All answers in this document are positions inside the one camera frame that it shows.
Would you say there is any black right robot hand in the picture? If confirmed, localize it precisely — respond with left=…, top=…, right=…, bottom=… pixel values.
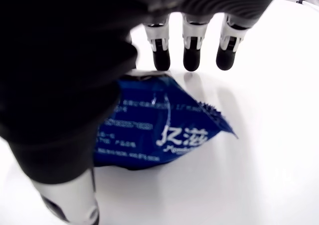
left=0, top=0, right=287, bottom=225

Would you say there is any blue Oreo packet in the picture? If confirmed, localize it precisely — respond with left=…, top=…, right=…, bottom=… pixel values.
left=91, top=70, right=239, bottom=171

